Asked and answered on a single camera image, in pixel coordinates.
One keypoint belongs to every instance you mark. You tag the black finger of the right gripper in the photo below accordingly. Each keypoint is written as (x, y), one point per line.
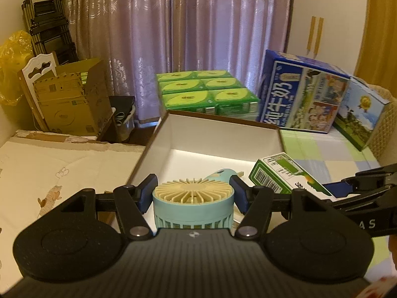
(381, 202)
(367, 180)

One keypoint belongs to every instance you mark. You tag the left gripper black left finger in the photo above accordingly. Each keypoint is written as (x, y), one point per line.
(131, 203)

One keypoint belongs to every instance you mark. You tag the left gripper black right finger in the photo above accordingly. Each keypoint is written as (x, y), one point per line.
(255, 203)

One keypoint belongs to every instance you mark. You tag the green white medicine box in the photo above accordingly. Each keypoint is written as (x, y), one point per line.
(283, 175)

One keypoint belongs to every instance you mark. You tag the light blue handheld fan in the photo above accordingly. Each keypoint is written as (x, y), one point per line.
(205, 203)

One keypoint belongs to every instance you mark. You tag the right human hand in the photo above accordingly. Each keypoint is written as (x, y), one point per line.
(392, 247)

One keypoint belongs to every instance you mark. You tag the plaid blue green tablecloth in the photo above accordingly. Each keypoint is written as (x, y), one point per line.
(327, 157)

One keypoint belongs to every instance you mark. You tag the brown cardboard storage box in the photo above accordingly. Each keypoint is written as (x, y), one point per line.
(191, 145)

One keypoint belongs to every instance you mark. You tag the green white milk carton box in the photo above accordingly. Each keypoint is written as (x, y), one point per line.
(360, 113)

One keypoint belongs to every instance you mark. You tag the black white waste bin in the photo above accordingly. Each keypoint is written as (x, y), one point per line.
(124, 115)

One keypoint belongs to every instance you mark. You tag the open cardboard carton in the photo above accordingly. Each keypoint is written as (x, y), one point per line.
(75, 101)

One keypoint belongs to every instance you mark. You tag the green tissue pack bundle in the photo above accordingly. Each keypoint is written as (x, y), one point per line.
(214, 92)

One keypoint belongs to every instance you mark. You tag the blue milk carton box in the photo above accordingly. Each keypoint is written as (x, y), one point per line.
(299, 93)

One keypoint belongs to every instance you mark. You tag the white carved chair back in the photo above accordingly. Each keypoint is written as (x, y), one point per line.
(37, 68)

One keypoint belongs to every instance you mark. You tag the yellow plastic bag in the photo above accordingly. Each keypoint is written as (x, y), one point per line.
(16, 52)

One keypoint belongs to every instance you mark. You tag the black folding hand cart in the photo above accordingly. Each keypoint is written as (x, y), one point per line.
(49, 29)

